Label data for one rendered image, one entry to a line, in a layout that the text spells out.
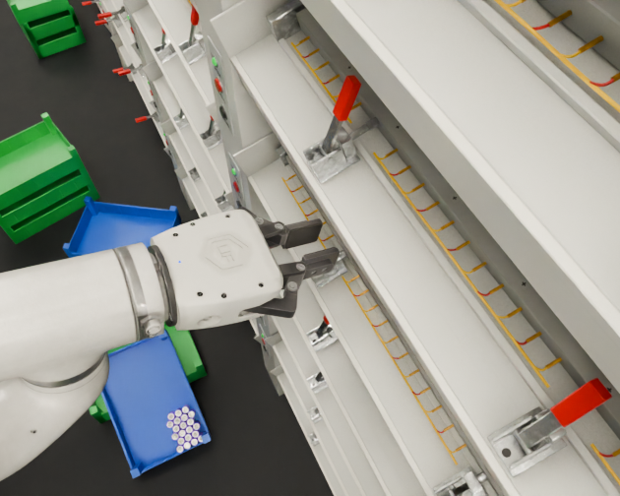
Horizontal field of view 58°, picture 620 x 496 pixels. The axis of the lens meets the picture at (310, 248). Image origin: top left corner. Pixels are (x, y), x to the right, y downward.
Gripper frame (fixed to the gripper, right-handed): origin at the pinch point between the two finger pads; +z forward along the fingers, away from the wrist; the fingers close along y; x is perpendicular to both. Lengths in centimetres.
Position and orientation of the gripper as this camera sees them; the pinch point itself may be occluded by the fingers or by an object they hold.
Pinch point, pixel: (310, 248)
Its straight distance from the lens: 56.5
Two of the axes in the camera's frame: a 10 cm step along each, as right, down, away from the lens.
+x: -2.2, 6.0, 7.7
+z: 8.8, -2.2, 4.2
